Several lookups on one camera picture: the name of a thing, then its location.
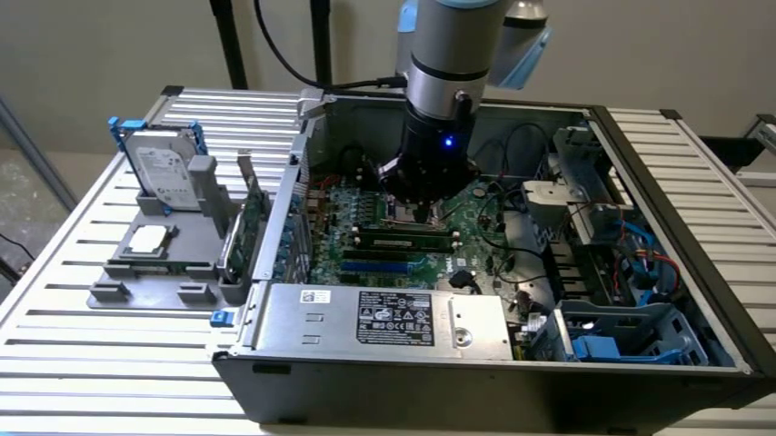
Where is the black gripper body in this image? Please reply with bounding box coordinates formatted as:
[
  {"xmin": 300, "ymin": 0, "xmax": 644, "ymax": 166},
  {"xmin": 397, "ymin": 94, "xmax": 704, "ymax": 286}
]
[{"xmin": 376, "ymin": 102, "xmax": 485, "ymax": 211}]

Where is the black RAM slot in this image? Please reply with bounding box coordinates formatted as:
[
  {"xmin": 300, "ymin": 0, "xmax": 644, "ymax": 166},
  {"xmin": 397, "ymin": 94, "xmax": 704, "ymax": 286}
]
[{"xmin": 354, "ymin": 225, "xmax": 456, "ymax": 242}]

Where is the black RAM stick with label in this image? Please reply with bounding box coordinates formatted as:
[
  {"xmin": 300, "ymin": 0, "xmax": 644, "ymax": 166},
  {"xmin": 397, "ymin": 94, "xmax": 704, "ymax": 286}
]
[{"xmin": 353, "ymin": 237, "xmax": 455, "ymax": 253}]

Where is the blue expansion slot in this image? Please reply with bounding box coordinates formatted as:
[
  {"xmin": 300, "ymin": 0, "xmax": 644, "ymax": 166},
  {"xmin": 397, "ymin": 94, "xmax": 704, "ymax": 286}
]
[{"xmin": 340, "ymin": 259, "xmax": 428, "ymax": 275}]

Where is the metal CPU socket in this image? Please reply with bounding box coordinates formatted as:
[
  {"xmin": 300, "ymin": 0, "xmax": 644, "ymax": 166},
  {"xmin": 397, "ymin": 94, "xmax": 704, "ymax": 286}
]
[{"xmin": 376, "ymin": 194, "xmax": 455, "ymax": 229}]

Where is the green Dell motherboard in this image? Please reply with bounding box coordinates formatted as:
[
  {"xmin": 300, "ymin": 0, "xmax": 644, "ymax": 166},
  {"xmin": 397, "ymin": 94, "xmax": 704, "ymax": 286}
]
[{"xmin": 301, "ymin": 175, "xmax": 551, "ymax": 297}]

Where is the grey metal disk bay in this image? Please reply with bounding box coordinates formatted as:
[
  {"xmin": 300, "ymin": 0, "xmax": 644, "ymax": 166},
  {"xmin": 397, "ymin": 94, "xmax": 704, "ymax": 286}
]
[{"xmin": 520, "ymin": 125, "xmax": 639, "ymax": 244}]

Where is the grey power supply unit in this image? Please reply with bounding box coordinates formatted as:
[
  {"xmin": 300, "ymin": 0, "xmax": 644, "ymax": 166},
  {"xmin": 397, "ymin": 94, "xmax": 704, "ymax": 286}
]
[{"xmin": 249, "ymin": 282, "xmax": 517, "ymax": 362}]

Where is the green graphics card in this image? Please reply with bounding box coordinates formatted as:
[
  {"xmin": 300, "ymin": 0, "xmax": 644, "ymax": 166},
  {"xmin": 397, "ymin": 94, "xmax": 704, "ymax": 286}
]
[{"xmin": 218, "ymin": 148, "xmax": 273, "ymax": 283}]

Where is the black stand pole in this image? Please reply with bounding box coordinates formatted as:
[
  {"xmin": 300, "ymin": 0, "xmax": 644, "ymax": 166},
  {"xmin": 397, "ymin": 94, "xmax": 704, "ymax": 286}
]
[
  {"xmin": 207, "ymin": 0, "xmax": 250, "ymax": 90},
  {"xmin": 309, "ymin": 0, "xmax": 336, "ymax": 88}
]

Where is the black open PC case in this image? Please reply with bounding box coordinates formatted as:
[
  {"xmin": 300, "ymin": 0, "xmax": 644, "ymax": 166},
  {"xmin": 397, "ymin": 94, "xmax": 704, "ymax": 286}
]
[{"xmin": 210, "ymin": 88, "xmax": 776, "ymax": 436}]

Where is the blue plastic disk bay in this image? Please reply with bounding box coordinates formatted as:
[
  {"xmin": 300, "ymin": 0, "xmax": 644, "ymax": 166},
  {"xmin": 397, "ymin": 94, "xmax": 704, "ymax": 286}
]
[{"xmin": 552, "ymin": 298, "xmax": 712, "ymax": 365}]

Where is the hard disk in blue caddy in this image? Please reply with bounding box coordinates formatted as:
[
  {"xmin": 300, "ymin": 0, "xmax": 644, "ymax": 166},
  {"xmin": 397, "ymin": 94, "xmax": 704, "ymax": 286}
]
[{"xmin": 107, "ymin": 116, "xmax": 211, "ymax": 214}]

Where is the silver CPU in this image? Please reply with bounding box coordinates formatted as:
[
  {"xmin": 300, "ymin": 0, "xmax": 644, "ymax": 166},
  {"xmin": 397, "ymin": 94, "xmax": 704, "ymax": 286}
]
[{"xmin": 127, "ymin": 224, "xmax": 170, "ymax": 253}]

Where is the grey parts rack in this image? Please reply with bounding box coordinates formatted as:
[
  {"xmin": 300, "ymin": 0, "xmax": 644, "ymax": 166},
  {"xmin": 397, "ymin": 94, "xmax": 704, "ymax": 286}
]
[{"xmin": 86, "ymin": 156, "xmax": 257, "ymax": 312}]

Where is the black internal wire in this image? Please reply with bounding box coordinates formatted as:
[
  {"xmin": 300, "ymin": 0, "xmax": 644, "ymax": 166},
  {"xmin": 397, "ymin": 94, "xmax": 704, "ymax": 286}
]
[{"xmin": 484, "ymin": 123, "xmax": 553, "ymax": 179}]

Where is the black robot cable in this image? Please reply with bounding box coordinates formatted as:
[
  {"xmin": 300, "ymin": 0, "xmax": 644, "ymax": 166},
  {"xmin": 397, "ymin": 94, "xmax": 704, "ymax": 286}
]
[{"xmin": 253, "ymin": 0, "xmax": 409, "ymax": 90}]

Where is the blue SATA wire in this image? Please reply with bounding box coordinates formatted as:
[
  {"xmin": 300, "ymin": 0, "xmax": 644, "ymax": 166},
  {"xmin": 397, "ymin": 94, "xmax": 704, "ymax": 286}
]
[{"xmin": 609, "ymin": 216, "xmax": 668, "ymax": 310}]

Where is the red wire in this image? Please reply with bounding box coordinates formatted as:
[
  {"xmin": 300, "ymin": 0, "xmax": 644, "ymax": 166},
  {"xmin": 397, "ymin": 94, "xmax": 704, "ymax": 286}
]
[{"xmin": 612, "ymin": 252, "xmax": 684, "ymax": 296}]

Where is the aluminium profile frame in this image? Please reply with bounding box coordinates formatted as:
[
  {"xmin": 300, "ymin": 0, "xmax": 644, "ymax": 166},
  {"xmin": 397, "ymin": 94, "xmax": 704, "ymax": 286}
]
[{"xmin": 734, "ymin": 113, "xmax": 776, "ymax": 183}]

